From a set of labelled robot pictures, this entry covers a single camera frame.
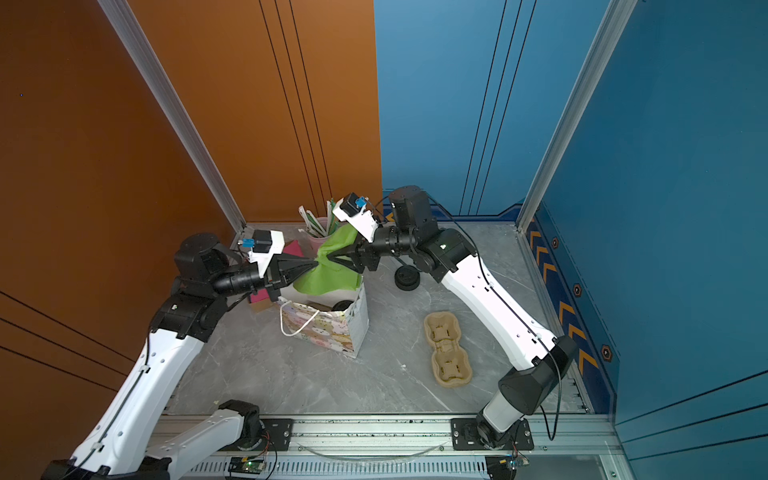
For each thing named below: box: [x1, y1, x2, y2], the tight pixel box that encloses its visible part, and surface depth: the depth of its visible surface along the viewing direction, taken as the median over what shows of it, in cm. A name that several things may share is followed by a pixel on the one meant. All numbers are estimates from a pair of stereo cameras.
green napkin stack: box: [293, 224, 362, 296], surface depth 62 cm
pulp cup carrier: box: [423, 311, 472, 388], surface depth 84 cm
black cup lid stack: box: [394, 265, 421, 291], surface depth 102 cm
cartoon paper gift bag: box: [278, 282, 370, 359], surface depth 73 cm
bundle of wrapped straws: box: [298, 198, 339, 237], surface depth 101 cm
